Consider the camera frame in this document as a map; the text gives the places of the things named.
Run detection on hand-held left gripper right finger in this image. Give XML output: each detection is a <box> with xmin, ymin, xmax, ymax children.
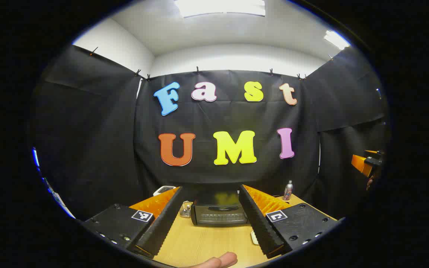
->
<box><xmin>239</xmin><ymin>184</ymin><xmax>346</xmax><ymax>259</ymax></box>

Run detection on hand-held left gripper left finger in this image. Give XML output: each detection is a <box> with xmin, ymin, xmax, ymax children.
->
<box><xmin>82</xmin><ymin>186</ymin><xmax>184</xmax><ymax>259</ymax></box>

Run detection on black electric oven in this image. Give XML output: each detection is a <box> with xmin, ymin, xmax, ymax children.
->
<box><xmin>190</xmin><ymin>190</ymin><xmax>250</xmax><ymax>227</ymax></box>

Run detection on small patterned jar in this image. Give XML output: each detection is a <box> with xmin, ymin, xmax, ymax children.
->
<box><xmin>179</xmin><ymin>201</ymin><xmax>193</xmax><ymax>218</ymax></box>

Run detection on white toaster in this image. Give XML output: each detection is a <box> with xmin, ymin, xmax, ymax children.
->
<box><xmin>153</xmin><ymin>185</ymin><xmax>178</xmax><ymax>197</ymax></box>

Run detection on silver spray bottle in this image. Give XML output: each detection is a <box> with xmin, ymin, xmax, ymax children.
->
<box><xmin>283</xmin><ymin>180</ymin><xmax>294</xmax><ymax>201</ymax></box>

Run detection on small ceiling light panel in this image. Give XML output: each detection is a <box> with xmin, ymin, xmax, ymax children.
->
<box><xmin>324</xmin><ymin>30</ymin><xmax>351</xmax><ymax>50</ymax></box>

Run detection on large ceiling light panel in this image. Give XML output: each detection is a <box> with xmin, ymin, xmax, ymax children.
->
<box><xmin>174</xmin><ymin>0</ymin><xmax>266</xmax><ymax>18</ymax></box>

